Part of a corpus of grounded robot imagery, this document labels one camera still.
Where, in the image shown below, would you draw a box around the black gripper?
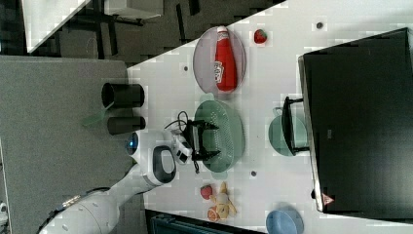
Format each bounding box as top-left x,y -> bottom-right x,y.
183,120 -> 220,161

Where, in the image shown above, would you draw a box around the mint green plastic strainer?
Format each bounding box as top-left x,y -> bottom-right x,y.
195,94 -> 244,180

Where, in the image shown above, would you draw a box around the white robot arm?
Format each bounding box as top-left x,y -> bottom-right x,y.
36,120 -> 217,234

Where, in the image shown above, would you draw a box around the red toy strawberry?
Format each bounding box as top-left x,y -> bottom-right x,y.
253,29 -> 268,44
200,185 -> 212,200

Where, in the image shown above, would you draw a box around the mint green cup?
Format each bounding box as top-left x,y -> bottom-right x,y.
268,107 -> 309,156

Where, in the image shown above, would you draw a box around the orange slice toy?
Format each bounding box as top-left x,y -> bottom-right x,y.
207,207 -> 220,222

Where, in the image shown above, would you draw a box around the red ketchup bottle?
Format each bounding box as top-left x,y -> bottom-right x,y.
214,26 -> 238,92

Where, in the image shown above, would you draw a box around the grey round plate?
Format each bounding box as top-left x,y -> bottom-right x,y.
193,26 -> 246,99

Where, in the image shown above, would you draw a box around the lower black cylinder holder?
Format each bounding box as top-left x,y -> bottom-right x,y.
107,117 -> 146,136

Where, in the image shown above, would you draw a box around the black cylinder holder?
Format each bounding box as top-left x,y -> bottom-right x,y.
107,117 -> 146,136
101,83 -> 145,108

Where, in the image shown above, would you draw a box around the dark blue crate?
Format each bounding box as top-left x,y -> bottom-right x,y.
148,214 -> 261,234

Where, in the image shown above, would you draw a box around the upper black cylinder holder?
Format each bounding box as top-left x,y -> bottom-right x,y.
101,83 -> 145,108

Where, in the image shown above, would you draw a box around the blue bowl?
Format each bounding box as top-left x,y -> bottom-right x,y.
266,210 -> 304,234

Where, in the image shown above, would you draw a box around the green spatula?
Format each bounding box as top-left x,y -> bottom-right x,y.
82,102 -> 114,127

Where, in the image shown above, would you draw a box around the grey side table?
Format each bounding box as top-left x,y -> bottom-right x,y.
1,56 -> 132,234

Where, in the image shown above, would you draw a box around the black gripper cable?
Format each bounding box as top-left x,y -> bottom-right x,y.
164,110 -> 190,131

